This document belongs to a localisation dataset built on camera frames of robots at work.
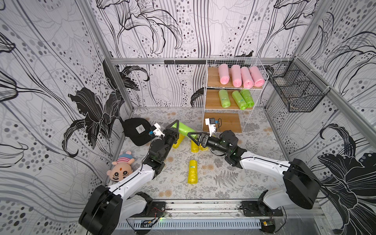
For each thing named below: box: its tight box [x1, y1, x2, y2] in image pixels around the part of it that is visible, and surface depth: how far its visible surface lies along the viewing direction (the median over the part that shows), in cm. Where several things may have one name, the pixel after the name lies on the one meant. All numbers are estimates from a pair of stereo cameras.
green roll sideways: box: [239, 89, 255, 108], surface depth 86 cm
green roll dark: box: [171, 121, 198, 140], surface depth 72 cm
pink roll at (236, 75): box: [230, 64, 242, 88], surface depth 75 cm
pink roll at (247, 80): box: [240, 66, 255, 89], surface depth 73 cm
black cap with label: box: [121, 117, 157, 147], surface depth 100 cm
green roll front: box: [232, 90, 248, 111], surface depth 86 cm
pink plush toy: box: [106, 150, 136, 182], surface depth 85 cm
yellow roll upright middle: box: [190, 139, 200, 153], surface depth 95 cm
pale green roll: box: [218, 89, 231, 108], surface depth 87 cm
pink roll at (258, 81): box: [249, 65, 265, 88], surface depth 74 cm
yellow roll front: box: [187, 159, 199, 185], surface depth 84 cm
